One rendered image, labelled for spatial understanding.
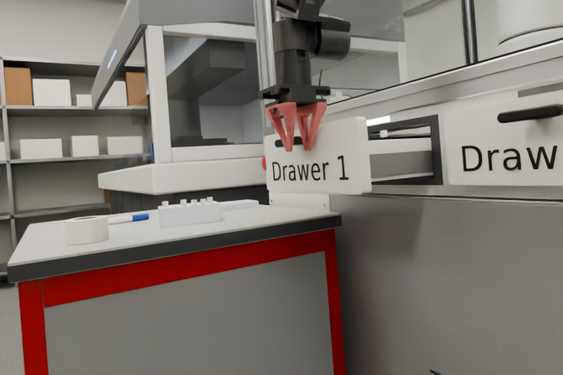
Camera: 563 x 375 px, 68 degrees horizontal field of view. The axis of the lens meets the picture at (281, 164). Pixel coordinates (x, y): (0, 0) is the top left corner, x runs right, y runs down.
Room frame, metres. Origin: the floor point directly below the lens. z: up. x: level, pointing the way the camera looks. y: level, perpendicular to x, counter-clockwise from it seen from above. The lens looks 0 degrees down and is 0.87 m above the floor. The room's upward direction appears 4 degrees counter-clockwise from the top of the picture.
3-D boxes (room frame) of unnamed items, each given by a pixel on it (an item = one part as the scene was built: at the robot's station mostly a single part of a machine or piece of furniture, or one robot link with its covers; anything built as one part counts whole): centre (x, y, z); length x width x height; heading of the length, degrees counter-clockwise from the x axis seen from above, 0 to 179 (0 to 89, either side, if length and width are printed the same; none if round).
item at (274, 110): (0.66, -0.03, 0.93); 0.07 x 0.07 x 0.09; 29
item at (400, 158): (0.81, -0.23, 0.86); 0.40 x 0.26 x 0.06; 119
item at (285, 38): (0.66, -0.04, 1.07); 0.07 x 0.06 x 0.07; 118
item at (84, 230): (0.73, 0.35, 0.78); 0.07 x 0.07 x 0.04
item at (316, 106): (0.66, -0.03, 0.93); 0.07 x 0.07 x 0.09; 29
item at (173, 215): (0.89, 0.21, 0.78); 0.12 x 0.08 x 0.04; 108
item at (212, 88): (2.44, 0.36, 1.13); 1.78 x 1.14 x 0.45; 29
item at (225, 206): (1.13, 0.15, 0.77); 0.13 x 0.09 x 0.02; 115
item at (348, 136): (0.71, -0.05, 0.87); 0.29 x 0.02 x 0.11; 29
